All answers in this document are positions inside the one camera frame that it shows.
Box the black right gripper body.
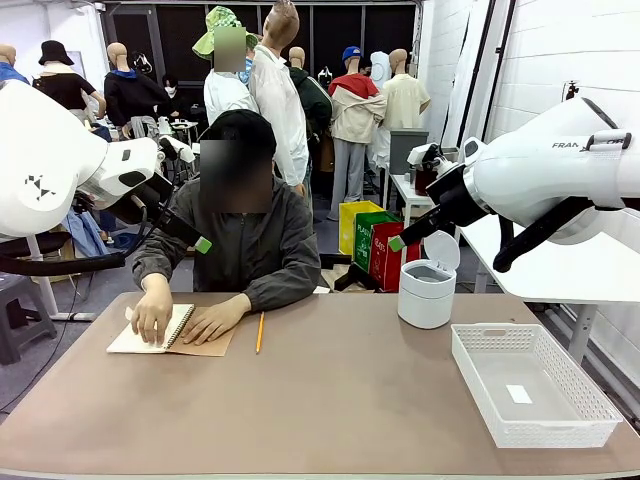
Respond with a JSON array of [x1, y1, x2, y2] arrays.
[[427, 163, 489, 227]]

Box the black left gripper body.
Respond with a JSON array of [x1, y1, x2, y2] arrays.
[[107, 172, 174, 226]]

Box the spiral notebook brown cover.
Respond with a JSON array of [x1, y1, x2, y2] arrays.
[[105, 302, 239, 358]]

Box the person's right forearm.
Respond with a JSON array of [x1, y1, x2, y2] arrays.
[[132, 234, 196, 292]]

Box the person's left forearm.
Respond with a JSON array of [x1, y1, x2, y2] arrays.
[[244, 262, 322, 312]]

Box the person's right hand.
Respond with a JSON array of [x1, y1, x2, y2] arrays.
[[130, 274, 175, 346]]

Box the person's left hand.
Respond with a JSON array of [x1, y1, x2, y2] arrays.
[[180, 293, 252, 346]]

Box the glass jar brown liquid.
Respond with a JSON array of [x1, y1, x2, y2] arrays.
[[414, 167, 436, 197]]

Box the small white table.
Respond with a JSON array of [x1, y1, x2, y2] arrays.
[[389, 173, 436, 241]]

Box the green recycling bin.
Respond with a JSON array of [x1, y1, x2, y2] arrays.
[[354, 211, 401, 275]]

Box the blue cloth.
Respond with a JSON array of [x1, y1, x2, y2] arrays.
[[62, 207, 111, 259]]

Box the yellow recycling bin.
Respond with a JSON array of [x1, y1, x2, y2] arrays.
[[338, 200, 385, 257]]

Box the seated person gray jacket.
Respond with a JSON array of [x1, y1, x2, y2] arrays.
[[132, 109, 322, 314]]

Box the gray cabinet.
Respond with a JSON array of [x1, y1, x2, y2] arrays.
[[388, 128, 430, 176]]

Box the white lidded trash bin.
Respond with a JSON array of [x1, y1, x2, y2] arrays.
[[397, 229, 461, 330]]

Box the wooden black floor stand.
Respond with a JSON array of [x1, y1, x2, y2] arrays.
[[319, 252, 381, 294]]

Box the mannequin black hoodie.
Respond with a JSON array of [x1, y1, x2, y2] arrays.
[[103, 42, 171, 144]]

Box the black office chair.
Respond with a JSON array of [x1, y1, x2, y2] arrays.
[[0, 232, 71, 259]]

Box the mannequin cream shirt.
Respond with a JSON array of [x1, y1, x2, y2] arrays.
[[382, 48, 432, 132]]

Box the background person black hair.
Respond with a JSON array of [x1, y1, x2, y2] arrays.
[[160, 73, 192, 120]]

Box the black cap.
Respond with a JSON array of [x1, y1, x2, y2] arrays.
[[199, 109, 277, 151]]

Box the large white side table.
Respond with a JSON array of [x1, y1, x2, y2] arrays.
[[457, 207, 640, 364]]

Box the white desk metal legs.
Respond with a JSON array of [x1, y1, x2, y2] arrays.
[[24, 234, 96, 322]]

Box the mannequin blue cap red jacket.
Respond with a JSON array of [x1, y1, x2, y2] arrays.
[[328, 45, 387, 222]]

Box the mannequin black bucket hat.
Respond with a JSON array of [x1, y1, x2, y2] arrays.
[[32, 39, 107, 126]]

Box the mannequin green checked hat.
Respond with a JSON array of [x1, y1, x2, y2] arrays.
[[192, 5, 261, 124]]

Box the white torso form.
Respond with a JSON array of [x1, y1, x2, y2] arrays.
[[369, 50, 394, 91]]

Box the tall mannequin white coat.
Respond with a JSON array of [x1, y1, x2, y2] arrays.
[[248, 0, 312, 199]]

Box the gray plastic stool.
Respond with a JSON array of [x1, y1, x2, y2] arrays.
[[0, 273, 58, 365]]

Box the mannequin dark green jacket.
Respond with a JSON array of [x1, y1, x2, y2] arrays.
[[288, 46, 334, 166]]

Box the mannequin blue white top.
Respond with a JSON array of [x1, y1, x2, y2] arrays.
[[0, 43, 31, 86]]

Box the white perforated plastic basket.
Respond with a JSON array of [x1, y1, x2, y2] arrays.
[[450, 323, 625, 450]]

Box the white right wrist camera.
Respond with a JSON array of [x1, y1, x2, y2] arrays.
[[406, 143, 454, 177]]

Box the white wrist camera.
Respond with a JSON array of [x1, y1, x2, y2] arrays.
[[406, 143, 454, 177], [158, 134, 197, 165]]

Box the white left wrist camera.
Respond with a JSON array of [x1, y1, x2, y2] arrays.
[[158, 134, 197, 165]]

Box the black right arm cable sleeve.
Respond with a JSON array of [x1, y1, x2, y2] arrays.
[[492, 196, 599, 274]]

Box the black arm cable sleeve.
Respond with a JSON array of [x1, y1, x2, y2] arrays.
[[0, 202, 151, 277], [492, 196, 599, 274]]

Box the black left arm cable sleeve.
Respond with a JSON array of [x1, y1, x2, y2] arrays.
[[0, 202, 151, 277]]

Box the black wall pipe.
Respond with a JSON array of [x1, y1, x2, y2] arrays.
[[469, 0, 497, 151], [487, 0, 517, 141]]

